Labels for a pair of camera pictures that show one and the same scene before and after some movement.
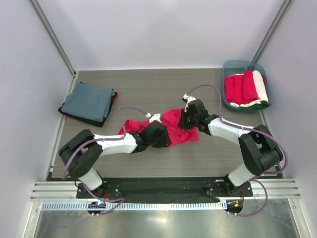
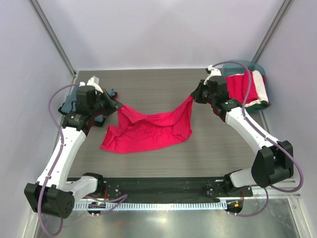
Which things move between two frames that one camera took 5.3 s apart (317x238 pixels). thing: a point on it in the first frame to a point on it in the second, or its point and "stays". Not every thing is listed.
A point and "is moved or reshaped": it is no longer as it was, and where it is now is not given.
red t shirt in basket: [240, 89] stays
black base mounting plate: [165, 188] stays
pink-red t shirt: [171, 121] is moved or reshaped
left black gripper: [165, 141] to [110, 101]
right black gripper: [184, 114] to [196, 94]
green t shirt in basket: [262, 105] stays
